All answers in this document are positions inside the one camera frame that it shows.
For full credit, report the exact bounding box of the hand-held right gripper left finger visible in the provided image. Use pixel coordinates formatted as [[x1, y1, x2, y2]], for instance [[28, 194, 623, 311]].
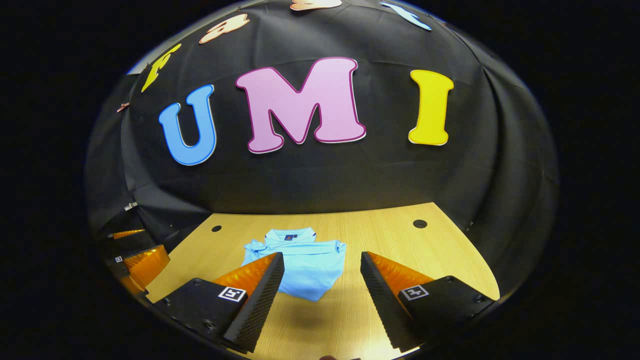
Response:
[[154, 251, 286, 354]]

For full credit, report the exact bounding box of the light blue T-shirt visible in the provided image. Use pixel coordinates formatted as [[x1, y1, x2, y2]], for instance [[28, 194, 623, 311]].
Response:
[[241, 227, 347, 302]]

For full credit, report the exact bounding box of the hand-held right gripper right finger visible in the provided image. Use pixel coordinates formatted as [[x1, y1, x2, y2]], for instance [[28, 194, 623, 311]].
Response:
[[360, 251, 496, 353]]

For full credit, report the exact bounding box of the black backdrop cloth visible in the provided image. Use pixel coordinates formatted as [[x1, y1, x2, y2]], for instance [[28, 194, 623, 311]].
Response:
[[85, 0, 560, 296]]

